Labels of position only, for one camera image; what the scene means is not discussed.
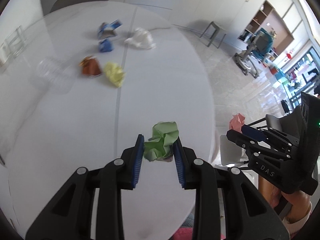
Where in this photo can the grey chair with black legs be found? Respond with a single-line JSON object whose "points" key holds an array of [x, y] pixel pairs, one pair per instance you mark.
{"points": [[287, 124]]}

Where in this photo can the small blue crumpled wrapper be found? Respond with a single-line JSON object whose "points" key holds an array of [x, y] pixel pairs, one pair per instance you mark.
{"points": [[105, 46]]}

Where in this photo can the clear crushed plastic bottle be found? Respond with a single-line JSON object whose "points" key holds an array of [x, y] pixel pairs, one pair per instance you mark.
{"points": [[57, 76]]}

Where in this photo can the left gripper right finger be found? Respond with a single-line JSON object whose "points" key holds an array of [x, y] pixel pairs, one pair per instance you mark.
{"points": [[227, 203]]}

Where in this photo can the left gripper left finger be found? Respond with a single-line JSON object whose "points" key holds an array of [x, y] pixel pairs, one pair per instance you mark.
{"points": [[68, 215]]}

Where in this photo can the crumpled white tissue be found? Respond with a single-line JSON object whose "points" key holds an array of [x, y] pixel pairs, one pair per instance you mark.
{"points": [[141, 39]]}

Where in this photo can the grey metal stool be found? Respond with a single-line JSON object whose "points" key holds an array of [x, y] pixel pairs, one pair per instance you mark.
{"points": [[218, 29]]}

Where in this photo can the pink white trash bin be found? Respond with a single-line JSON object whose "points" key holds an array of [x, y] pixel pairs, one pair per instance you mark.
{"points": [[227, 153]]}

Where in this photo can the pink paper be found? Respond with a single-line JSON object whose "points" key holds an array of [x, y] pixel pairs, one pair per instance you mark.
{"points": [[237, 122]]}

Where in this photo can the blue white crushed carton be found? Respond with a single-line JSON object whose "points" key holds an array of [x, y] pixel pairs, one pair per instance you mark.
{"points": [[108, 30]]}

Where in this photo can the crumpled yellow paper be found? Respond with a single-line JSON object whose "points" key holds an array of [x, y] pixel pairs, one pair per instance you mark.
{"points": [[115, 73]]}

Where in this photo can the grey blue exercise machine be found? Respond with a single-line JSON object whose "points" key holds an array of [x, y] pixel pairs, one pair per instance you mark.
{"points": [[259, 47]]}

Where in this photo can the clear glass cup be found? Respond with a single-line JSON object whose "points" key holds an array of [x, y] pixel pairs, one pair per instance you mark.
{"points": [[13, 45]]}

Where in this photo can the green paper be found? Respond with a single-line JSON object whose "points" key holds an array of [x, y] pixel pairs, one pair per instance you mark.
{"points": [[159, 146]]}

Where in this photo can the brown foil snack wrapper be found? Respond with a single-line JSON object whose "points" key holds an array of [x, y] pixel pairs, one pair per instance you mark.
{"points": [[90, 66]]}

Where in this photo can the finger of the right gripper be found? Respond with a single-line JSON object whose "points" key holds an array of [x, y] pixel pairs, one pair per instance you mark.
{"points": [[241, 140], [253, 133]]}

